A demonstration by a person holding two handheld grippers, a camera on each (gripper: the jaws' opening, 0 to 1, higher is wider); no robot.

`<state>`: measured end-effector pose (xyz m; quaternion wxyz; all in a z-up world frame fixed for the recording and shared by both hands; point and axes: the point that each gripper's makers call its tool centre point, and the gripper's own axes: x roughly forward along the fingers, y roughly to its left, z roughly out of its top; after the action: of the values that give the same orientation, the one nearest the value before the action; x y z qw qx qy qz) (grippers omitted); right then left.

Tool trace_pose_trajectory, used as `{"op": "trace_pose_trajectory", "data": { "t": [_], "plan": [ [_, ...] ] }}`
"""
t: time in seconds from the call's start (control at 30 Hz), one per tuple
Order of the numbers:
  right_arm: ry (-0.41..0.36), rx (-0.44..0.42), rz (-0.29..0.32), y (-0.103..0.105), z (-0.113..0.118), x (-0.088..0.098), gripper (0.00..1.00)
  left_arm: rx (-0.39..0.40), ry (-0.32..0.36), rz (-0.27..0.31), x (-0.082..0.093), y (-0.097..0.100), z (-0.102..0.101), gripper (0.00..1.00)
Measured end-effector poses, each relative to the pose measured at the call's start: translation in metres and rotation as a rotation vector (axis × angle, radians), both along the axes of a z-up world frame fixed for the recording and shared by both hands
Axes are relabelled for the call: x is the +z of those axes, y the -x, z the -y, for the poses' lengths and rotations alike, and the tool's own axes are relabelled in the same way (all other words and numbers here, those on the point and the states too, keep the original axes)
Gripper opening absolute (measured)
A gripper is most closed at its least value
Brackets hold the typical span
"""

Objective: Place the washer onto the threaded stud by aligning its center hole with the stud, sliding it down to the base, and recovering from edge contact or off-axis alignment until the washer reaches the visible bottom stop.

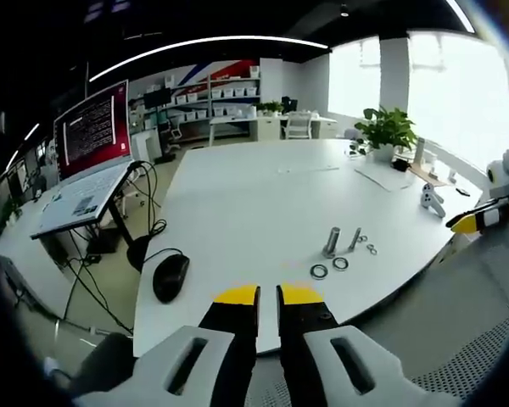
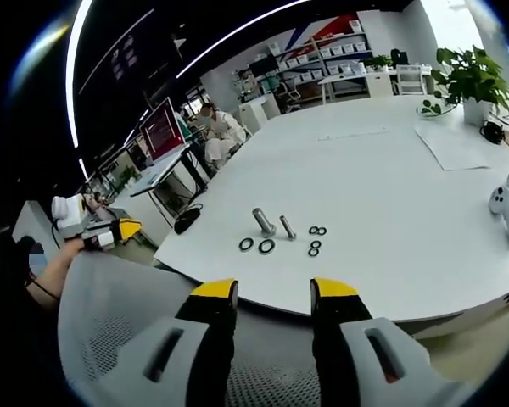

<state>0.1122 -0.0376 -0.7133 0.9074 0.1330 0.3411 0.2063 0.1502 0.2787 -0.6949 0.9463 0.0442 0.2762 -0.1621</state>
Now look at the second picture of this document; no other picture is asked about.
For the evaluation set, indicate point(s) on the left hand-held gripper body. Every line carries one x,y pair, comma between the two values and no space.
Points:
74,218

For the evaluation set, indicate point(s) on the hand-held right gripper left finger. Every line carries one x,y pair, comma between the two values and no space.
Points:
203,339

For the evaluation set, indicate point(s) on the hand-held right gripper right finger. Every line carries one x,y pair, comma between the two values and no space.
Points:
343,335

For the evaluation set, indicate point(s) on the small black washers pair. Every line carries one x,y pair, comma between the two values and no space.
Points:
325,231
310,252

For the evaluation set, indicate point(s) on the small black metal washer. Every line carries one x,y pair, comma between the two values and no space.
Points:
312,244
310,230

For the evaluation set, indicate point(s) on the large black metal washer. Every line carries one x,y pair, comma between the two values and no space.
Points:
261,247
241,245

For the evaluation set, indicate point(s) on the small metal threaded stud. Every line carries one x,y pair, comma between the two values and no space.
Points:
287,228

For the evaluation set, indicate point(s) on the large metal threaded stud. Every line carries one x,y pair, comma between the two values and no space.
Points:
264,221

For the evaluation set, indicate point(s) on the person's left hand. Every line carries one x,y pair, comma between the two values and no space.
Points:
73,249

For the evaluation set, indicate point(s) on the black rounded pouch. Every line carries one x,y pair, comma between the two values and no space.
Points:
186,221

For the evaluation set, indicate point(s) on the white standing desk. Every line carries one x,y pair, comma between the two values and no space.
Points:
169,169

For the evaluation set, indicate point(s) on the grey mesh office chair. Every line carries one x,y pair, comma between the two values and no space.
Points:
110,305

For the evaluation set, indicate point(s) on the computer monitor with red screen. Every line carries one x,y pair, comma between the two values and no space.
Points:
161,131

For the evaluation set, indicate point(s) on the white cabinet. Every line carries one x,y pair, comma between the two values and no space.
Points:
258,112

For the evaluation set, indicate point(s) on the black monitor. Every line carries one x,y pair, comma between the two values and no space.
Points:
263,65

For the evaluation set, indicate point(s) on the white paper sheet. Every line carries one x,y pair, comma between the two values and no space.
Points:
449,144

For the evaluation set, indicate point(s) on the small plant in glass bowl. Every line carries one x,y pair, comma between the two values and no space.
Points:
434,109

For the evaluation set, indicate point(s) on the shelf rack of white bins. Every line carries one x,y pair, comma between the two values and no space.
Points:
326,59

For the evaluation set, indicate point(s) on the white chair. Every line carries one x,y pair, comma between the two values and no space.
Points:
409,79

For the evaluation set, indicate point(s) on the green potted plant white pot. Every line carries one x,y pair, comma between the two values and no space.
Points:
475,80

